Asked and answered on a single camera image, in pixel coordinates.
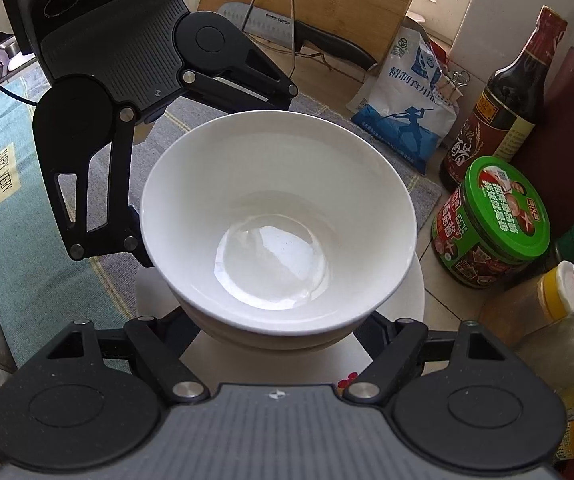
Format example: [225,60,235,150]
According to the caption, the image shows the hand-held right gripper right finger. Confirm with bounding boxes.
[342,311,512,402]

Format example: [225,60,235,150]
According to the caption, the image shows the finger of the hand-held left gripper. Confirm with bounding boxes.
[182,40,299,113]
[37,105,153,268]

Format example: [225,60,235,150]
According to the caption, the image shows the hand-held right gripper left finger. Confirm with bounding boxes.
[46,306,211,404]

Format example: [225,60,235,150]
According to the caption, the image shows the white plate with fruit print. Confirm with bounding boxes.
[134,255,426,401]

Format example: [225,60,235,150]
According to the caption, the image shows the white bowl with pink flowers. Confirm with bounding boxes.
[138,110,418,338]

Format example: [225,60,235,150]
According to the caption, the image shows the large kitchen knife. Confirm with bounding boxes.
[215,2,378,72]

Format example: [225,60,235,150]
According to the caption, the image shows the steel sink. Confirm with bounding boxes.
[0,30,38,81]

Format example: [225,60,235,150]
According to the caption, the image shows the bamboo cutting board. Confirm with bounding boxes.
[197,0,430,58]

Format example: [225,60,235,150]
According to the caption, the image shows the yellow lidded spice jar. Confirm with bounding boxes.
[479,261,574,346]

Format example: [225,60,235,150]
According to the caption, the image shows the white and blue salt bag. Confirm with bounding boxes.
[345,25,460,176]

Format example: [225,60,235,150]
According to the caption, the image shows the grey checked dish mat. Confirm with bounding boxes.
[90,92,444,376]

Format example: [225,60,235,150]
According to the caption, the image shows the green lidded sauce jar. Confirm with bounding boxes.
[432,156,552,290]

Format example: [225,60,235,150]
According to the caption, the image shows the glass bottle with red cap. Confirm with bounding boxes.
[512,310,574,418]

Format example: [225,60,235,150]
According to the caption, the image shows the metal binder clips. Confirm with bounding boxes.
[434,67,470,106]

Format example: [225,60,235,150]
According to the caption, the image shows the dark vinegar bottle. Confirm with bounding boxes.
[439,6,568,192]

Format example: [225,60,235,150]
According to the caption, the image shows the dark red knife block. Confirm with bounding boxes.
[512,47,574,238]

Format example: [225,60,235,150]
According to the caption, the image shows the steel wire rack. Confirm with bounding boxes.
[242,0,303,68]

